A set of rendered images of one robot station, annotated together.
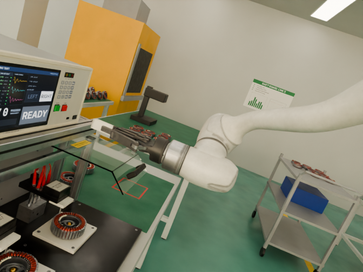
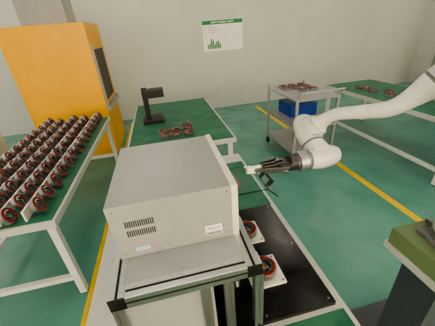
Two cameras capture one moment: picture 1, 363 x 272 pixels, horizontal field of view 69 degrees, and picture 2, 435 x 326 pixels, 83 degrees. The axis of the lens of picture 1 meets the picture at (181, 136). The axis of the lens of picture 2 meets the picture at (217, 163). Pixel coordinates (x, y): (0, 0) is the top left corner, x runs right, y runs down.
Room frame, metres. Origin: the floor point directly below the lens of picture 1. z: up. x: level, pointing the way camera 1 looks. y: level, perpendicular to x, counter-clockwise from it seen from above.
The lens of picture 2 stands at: (-0.10, 0.64, 1.74)
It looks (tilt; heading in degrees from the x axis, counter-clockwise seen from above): 28 degrees down; 343
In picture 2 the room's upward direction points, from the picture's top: 5 degrees counter-clockwise
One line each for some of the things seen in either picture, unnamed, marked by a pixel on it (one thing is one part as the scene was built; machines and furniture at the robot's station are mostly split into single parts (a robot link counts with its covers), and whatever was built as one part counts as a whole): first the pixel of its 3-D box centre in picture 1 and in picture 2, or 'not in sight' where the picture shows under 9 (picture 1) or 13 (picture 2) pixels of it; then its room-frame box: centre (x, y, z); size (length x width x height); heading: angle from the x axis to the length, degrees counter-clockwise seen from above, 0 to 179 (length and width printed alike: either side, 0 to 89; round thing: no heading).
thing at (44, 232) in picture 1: (66, 231); (245, 233); (0.79, 0.25, 0.78); 0.15 x 0.15 x 0.01; 84
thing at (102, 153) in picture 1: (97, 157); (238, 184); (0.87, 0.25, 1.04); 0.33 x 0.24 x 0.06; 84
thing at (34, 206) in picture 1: (32, 209); not in sight; (0.81, 0.40, 0.80); 0.07 x 0.05 x 0.06; 174
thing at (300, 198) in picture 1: (297, 207); (299, 118); (2.83, -1.51, 0.51); 1.01 x 0.60 x 1.01; 174
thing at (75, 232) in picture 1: (68, 225); (245, 229); (0.79, 0.25, 0.80); 0.11 x 0.11 x 0.04
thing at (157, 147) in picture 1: (151, 147); (287, 163); (0.74, 0.07, 1.18); 0.09 x 0.08 x 0.07; 84
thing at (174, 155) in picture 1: (174, 156); (301, 160); (0.73, 0.00, 1.18); 0.09 x 0.06 x 0.09; 174
